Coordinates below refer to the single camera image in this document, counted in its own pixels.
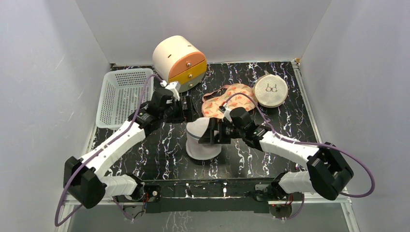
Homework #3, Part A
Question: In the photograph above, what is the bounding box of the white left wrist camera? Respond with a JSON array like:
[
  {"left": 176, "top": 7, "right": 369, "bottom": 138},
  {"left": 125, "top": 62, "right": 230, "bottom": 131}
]
[{"left": 160, "top": 80, "right": 181, "bottom": 101}]

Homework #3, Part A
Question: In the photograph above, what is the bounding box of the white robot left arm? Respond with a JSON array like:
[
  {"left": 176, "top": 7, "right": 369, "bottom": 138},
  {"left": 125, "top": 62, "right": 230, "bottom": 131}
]
[{"left": 63, "top": 87, "right": 199, "bottom": 209}]

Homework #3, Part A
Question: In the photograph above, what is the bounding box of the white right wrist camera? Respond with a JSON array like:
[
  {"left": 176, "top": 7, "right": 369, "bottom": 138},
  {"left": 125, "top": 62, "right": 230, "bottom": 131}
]
[{"left": 219, "top": 105, "right": 232, "bottom": 122}]

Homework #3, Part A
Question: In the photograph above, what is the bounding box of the white plastic basket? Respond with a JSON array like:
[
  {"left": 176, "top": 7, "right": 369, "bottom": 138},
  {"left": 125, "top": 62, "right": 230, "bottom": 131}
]
[{"left": 96, "top": 68, "right": 154, "bottom": 130}]

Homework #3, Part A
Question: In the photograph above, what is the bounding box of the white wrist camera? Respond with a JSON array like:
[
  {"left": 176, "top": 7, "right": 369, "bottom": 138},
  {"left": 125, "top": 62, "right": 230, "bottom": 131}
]
[
  {"left": 219, "top": 105, "right": 232, "bottom": 122},
  {"left": 160, "top": 80, "right": 181, "bottom": 101}
]

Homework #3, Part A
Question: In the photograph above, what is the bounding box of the round beige mesh pouch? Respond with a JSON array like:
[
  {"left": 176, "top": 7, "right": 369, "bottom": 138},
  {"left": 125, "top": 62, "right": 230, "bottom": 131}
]
[{"left": 252, "top": 71, "right": 288, "bottom": 108}]

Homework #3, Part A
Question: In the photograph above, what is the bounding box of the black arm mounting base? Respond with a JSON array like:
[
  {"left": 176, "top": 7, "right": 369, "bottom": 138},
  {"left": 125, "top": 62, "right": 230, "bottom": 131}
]
[{"left": 112, "top": 179, "right": 305, "bottom": 215}]

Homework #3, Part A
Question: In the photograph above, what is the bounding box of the floral peach bra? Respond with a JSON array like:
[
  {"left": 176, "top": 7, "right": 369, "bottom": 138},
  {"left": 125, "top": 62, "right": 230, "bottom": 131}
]
[{"left": 201, "top": 84, "right": 258, "bottom": 119}]

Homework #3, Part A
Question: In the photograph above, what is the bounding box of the white mesh laundry bag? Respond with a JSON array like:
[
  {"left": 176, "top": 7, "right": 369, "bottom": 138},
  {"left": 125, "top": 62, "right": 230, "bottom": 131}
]
[{"left": 185, "top": 116, "right": 222, "bottom": 161}]

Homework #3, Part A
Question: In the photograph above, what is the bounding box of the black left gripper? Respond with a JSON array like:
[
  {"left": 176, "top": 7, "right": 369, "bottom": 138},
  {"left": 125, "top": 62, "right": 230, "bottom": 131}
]
[{"left": 160, "top": 97, "right": 199, "bottom": 124}]

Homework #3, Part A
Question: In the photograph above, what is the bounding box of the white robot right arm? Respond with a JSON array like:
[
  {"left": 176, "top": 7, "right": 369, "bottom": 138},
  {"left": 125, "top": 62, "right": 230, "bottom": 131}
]
[{"left": 199, "top": 107, "right": 354, "bottom": 200}]

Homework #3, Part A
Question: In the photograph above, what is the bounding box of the cream round drawer cabinet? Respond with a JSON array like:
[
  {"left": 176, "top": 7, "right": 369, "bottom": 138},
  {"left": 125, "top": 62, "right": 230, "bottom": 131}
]
[{"left": 152, "top": 35, "right": 207, "bottom": 93}]

